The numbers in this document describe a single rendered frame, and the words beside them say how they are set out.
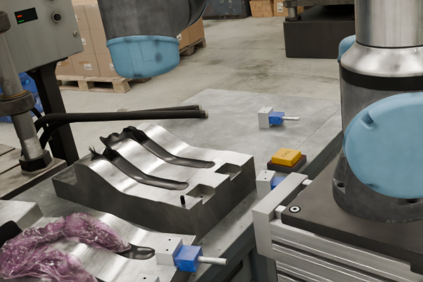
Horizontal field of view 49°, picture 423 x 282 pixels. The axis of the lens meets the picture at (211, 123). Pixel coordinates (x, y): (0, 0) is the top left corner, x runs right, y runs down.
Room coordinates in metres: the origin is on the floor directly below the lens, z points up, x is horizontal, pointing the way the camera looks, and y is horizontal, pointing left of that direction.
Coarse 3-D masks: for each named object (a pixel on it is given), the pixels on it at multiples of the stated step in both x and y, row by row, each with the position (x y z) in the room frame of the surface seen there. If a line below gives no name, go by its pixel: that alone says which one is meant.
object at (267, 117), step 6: (264, 108) 1.43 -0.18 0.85; (270, 108) 1.43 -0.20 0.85; (258, 114) 1.41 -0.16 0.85; (264, 114) 1.40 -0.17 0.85; (270, 114) 1.41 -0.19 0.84; (276, 114) 1.40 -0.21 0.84; (282, 114) 1.39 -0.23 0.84; (258, 120) 1.41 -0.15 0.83; (264, 120) 1.40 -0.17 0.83; (270, 120) 1.39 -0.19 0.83; (276, 120) 1.38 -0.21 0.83; (282, 120) 1.39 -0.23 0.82; (294, 120) 1.37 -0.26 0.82; (264, 126) 1.40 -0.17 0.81; (270, 126) 1.40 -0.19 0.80
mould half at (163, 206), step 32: (160, 128) 1.22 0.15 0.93; (96, 160) 1.07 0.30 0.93; (128, 160) 1.08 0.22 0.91; (160, 160) 1.10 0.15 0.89; (224, 160) 1.04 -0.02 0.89; (64, 192) 1.13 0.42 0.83; (96, 192) 1.03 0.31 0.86; (128, 192) 0.97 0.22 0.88; (160, 192) 0.94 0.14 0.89; (224, 192) 0.93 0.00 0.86; (160, 224) 0.90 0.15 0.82; (192, 224) 0.84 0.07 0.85
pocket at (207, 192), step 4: (200, 184) 0.94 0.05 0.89; (204, 184) 0.93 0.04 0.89; (196, 188) 0.93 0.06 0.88; (200, 188) 0.94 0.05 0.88; (204, 188) 0.93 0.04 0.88; (208, 188) 0.92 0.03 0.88; (212, 188) 0.91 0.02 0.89; (188, 192) 0.91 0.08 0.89; (192, 192) 0.92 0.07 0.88; (196, 192) 0.93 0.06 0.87; (200, 192) 0.94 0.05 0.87; (204, 192) 0.93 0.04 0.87; (208, 192) 0.93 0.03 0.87; (212, 192) 0.92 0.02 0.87; (192, 196) 0.92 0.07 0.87; (196, 196) 0.93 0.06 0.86; (200, 196) 0.93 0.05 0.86; (204, 196) 0.92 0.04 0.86; (208, 196) 0.92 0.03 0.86; (204, 200) 0.91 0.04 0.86
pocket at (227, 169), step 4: (224, 164) 1.02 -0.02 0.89; (228, 164) 1.02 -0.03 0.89; (232, 164) 1.01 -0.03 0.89; (236, 164) 1.00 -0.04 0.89; (220, 168) 1.01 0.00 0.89; (224, 168) 1.02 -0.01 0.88; (228, 168) 1.02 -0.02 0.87; (232, 168) 1.01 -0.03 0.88; (236, 168) 1.01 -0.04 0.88; (240, 168) 0.99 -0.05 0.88; (216, 172) 0.99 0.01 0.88; (220, 172) 1.00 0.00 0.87; (224, 172) 1.01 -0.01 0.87; (228, 172) 1.02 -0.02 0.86; (232, 172) 1.01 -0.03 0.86; (236, 172) 1.01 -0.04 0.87; (232, 176) 1.00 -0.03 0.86
